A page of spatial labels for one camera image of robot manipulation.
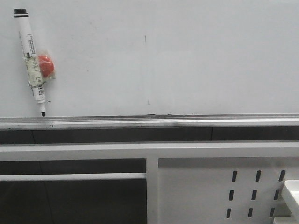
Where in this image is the white metal rack frame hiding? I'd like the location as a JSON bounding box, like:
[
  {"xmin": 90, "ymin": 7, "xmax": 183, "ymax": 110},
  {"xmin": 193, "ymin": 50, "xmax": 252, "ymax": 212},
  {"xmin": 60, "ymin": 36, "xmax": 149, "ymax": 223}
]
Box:
[{"xmin": 0, "ymin": 141, "xmax": 299, "ymax": 224}]

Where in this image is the aluminium whiteboard tray rail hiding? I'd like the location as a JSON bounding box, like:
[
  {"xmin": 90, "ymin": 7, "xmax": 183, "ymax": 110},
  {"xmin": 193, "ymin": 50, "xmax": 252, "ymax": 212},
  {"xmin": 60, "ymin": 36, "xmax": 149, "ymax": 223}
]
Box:
[{"xmin": 0, "ymin": 114, "xmax": 299, "ymax": 130}]

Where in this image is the white slotted pegboard panel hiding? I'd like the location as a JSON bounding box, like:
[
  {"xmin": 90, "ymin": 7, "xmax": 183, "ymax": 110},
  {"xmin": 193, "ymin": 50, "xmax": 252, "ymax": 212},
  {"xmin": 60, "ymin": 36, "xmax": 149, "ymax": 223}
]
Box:
[{"xmin": 158, "ymin": 157, "xmax": 299, "ymax": 224}]

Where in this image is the red round magnet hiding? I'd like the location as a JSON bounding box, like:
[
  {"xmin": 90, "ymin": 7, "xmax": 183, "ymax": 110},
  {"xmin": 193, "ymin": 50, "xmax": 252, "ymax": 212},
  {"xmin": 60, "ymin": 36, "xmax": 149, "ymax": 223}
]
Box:
[{"xmin": 38, "ymin": 55, "xmax": 55, "ymax": 78}]

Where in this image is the white whiteboard marker pen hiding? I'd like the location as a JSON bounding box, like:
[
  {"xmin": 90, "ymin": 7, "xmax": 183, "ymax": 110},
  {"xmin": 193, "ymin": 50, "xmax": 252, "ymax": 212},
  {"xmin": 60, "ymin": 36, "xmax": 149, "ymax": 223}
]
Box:
[{"xmin": 14, "ymin": 8, "xmax": 46, "ymax": 117}]

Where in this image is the white whiteboard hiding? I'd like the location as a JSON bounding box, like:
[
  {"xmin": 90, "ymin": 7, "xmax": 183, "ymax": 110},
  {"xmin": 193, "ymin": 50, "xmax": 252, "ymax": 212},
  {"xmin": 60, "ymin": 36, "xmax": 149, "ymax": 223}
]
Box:
[{"xmin": 0, "ymin": 0, "xmax": 299, "ymax": 117}]

